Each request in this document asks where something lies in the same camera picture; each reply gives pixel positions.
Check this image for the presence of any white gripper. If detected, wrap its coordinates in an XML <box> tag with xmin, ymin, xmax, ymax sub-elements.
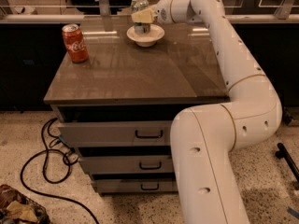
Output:
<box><xmin>131</xmin><ymin>0</ymin><xmax>173</xmax><ymax>24</ymax></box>

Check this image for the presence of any green white 7up can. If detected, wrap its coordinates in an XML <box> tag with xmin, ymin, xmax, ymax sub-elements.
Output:
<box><xmin>131</xmin><ymin>0</ymin><xmax>150</xmax><ymax>35</ymax></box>

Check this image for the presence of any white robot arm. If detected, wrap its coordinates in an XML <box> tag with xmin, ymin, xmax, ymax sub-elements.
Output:
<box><xmin>132</xmin><ymin>0</ymin><xmax>282</xmax><ymax>224</ymax></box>

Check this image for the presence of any white paper bowl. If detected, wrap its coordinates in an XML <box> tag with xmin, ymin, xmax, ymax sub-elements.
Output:
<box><xmin>127</xmin><ymin>24</ymin><xmax>164</xmax><ymax>48</ymax></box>

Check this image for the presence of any red coca-cola can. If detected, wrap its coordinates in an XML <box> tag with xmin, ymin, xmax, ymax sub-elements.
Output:
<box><xmin>62</xmin><ymin>23</ymin><xmax>89</xmax><ymax>63</ymax></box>

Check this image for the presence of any grey drawer cabinet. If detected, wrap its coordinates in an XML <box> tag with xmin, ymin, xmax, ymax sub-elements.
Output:
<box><xmin>44</xmin><ymin>16</ymin><xmax>228</xmax><ymax>182</ymax></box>

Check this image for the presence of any top grey drawer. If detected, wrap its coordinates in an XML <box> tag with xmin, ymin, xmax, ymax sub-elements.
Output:
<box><xmin>58</xmin><ymin>121</ymin><xmax>171</xmax><ymax>147</ymax></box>

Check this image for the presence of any grey drawer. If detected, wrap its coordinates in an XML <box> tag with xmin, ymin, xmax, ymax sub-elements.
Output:
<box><xmin>58</xmin><ymin>121</ymin><xmax>171</xmax><ymax>147</ymax></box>
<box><xmin>92</xmin><ymin>178</ymin><xmax>178</xmax><ymax>194</ymax></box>
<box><xmin>78</xmin><ymin>155</ymin><xmax>174</xmax><ymax>175</ymax></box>

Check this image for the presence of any middle grey drawer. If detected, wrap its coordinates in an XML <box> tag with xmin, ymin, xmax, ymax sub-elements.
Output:
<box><xmin>78</xmin><ymin>155</ymin><xmax>174</xmax><ymax>175</ymax></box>

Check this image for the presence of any bottom grey drawer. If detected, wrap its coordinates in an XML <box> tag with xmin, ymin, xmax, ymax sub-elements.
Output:
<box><xmin>92</xmin><ymin>178</ymin><xmax>178</xmax><ymax>194</ymax></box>

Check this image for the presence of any black metal stand leg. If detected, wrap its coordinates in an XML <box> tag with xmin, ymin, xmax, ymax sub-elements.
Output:
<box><xmin>275</xmin><ymin>143</ymin><xmax>299</xmax><ymax>182</ymax></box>

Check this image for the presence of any basket with cloths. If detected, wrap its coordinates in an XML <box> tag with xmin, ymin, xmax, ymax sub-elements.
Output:
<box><xmin>0</xmin><ymin>184</ymin><xmax>50</xmax><ymax>224</ymax></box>

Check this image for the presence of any black floor cable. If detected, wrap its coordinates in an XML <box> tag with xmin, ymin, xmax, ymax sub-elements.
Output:
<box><xmin>20</xmin><ymin>118</ymin><xmax>100</xmax><ymax>224</ymax></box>

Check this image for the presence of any glass partition rail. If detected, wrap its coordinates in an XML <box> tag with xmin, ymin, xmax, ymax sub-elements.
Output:
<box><xmin>0</xmin><ymin>14</ymin><xmax>299</xmax><ymax>24</ymax></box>

